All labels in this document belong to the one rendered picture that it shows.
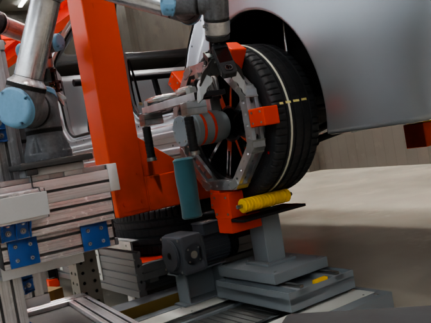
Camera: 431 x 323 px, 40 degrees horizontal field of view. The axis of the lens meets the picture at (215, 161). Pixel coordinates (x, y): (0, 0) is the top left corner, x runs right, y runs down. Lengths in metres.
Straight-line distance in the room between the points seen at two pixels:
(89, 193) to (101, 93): 0.84
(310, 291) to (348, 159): 7.30
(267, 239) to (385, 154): 6.53
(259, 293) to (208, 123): 0.72
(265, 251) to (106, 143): 0.84
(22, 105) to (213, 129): 0.90
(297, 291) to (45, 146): 1.11
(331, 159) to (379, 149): 1.13
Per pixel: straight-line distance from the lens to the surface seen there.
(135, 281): 2.89
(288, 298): 2.36
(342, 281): 2.55
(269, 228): 2.61
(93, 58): 2.72
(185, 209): 2.54
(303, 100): 2.40
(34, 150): 1.95
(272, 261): 2.62
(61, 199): 1.94
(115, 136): 2.70
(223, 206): 2.50
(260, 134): 2.31
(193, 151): 2.23
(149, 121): 2.53
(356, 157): 9.49
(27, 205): 1.79
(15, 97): 1.81
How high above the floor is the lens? 0.79
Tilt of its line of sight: 2 degrees down
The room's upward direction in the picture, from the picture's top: 10 degrees counter-clockwise
